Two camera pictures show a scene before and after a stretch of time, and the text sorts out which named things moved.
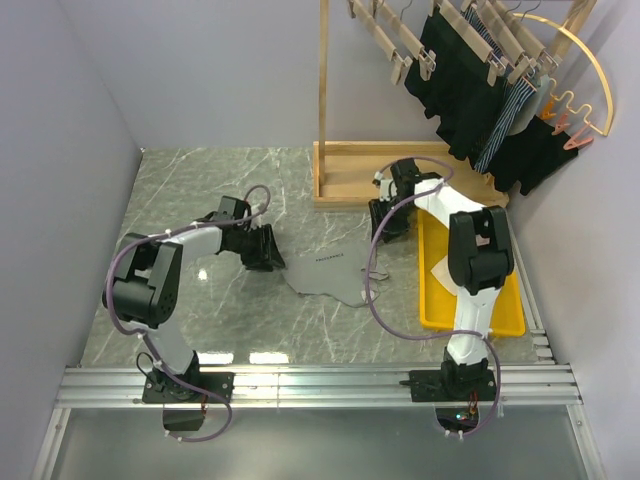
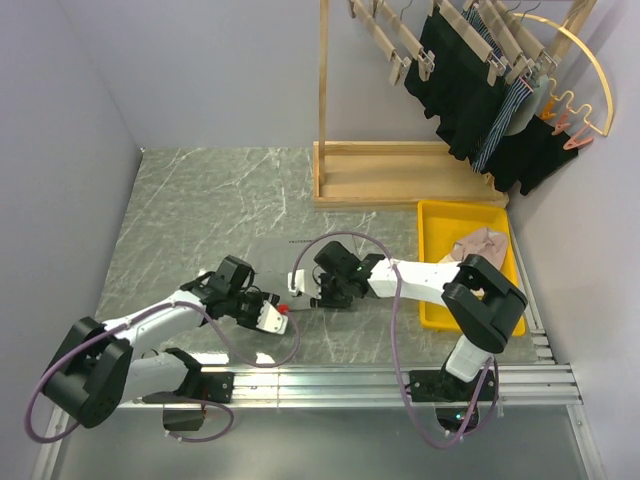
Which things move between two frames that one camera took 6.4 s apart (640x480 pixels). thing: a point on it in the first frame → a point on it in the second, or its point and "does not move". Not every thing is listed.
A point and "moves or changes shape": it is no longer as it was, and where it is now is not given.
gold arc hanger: (552, 86) does not move
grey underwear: (339, 272) moves or changes shape
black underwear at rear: (532, 156) does not move
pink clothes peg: (578, 141) does not move
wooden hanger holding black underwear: (465, 34) does not move
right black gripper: (377, 215) → (323, 301)
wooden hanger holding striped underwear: (503, 38) does not move
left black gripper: (267, 253) → (270, 297)
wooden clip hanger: (426, 58) does not move
